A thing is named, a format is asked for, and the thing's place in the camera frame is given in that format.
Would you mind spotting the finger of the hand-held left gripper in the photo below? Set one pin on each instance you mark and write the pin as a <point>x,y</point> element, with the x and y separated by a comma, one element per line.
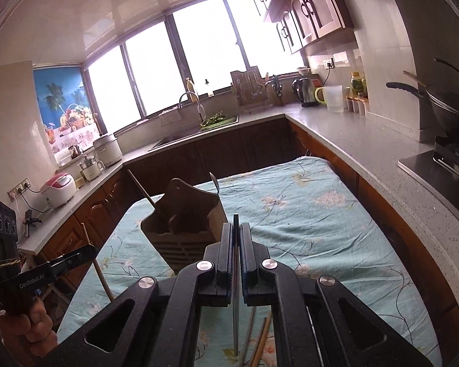
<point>74,258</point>

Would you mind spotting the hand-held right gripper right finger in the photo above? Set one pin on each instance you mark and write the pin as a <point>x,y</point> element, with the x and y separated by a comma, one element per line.
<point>248,254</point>

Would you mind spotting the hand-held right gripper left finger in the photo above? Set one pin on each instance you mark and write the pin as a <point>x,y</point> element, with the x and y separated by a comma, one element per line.
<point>224,254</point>

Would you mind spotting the wooden chopstick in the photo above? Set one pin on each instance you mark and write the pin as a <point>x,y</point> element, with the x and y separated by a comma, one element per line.
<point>145,195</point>
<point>262,340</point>
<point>248,336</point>
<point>101,275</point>

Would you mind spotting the wooden utensil holder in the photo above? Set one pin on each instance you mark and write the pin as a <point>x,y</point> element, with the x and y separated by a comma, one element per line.
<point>183,221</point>

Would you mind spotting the metal spoon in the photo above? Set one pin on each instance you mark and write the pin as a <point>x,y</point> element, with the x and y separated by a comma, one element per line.
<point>215,183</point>

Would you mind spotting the thin metal utensil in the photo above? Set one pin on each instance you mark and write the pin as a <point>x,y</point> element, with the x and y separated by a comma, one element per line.
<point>236,325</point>

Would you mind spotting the person's left hand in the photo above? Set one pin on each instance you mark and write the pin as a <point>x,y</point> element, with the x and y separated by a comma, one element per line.
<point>30,328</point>

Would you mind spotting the small black tripod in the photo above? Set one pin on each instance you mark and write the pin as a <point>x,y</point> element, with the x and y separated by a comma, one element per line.
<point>31,223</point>

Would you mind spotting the white pink rice cooker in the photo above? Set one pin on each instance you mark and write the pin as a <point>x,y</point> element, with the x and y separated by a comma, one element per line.
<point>59,191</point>

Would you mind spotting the teal floral tablecloth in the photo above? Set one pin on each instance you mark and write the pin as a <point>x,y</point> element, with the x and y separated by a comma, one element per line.
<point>310,214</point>

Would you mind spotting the small white electric pot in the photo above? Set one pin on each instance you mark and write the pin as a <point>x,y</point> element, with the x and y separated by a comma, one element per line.
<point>90,170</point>

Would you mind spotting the white pot cooker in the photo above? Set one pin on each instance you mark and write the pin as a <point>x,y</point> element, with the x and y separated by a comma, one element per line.
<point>108,149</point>

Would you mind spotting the kitchen sink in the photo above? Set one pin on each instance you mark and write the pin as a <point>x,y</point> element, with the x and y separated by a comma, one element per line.
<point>183,135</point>

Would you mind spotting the green vegetable basket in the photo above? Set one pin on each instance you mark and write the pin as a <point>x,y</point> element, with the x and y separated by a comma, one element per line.
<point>218,119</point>

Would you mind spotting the curved metal faucet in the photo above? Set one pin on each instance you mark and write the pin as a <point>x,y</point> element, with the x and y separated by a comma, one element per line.
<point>199,105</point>

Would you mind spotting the grey countertop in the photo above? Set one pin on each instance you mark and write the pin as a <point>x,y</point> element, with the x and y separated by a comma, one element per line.
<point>348,133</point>

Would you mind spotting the dish rack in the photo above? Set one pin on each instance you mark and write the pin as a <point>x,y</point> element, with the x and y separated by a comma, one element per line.
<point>248,90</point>

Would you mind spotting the knife block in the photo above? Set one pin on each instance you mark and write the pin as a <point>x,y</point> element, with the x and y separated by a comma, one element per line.
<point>278,91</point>

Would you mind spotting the yellow dish soap bottle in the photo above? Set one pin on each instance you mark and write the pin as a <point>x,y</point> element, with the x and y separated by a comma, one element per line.
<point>190,86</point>

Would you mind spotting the steel electric kettle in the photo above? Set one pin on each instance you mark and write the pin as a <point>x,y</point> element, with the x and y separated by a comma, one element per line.
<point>307,92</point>

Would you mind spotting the row of spice jars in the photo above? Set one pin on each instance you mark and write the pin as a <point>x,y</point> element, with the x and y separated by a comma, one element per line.
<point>356,107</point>

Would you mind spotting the white bowl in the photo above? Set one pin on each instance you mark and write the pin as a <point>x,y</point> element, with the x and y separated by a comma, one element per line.
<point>303,72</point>

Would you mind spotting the large kitchen window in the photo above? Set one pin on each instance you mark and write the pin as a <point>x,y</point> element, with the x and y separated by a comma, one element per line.
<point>199,53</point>

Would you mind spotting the gas stove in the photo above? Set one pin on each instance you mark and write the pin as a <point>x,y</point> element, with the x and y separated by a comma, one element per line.
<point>443,164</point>

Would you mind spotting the wooden spatula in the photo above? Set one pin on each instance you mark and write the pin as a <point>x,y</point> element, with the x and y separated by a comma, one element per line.
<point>415,79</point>

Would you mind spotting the black wok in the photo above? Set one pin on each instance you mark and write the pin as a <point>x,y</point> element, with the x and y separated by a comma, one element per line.
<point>451,111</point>

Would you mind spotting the wooden upper cabinets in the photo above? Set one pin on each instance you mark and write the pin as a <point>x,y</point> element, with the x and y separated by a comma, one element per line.
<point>313,4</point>

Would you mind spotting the range hood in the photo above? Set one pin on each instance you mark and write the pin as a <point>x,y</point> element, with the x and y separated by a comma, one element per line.
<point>436,7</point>

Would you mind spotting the wall socket strip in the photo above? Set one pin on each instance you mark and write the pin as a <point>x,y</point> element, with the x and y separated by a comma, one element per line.
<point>18,189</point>

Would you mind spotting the palm and fruit wall poster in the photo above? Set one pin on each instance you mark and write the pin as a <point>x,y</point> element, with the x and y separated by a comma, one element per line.
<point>61,95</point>

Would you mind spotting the single wall socket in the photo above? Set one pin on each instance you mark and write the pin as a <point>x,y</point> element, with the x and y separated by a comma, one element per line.
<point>329,64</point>

